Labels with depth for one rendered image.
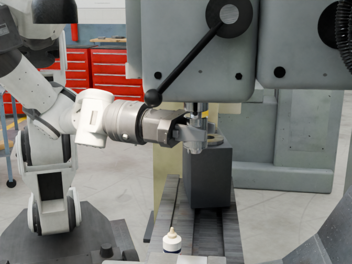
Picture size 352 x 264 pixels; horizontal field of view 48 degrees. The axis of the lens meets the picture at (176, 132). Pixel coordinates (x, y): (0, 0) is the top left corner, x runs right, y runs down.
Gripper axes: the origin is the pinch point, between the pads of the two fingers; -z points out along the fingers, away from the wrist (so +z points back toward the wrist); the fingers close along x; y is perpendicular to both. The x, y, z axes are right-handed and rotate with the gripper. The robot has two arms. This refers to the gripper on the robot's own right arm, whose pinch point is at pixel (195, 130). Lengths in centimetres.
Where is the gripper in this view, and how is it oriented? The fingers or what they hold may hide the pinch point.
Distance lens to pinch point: 77.5
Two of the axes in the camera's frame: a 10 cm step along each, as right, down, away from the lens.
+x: 3.9, -2.6, 8.8
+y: -0.1, 9.6, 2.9
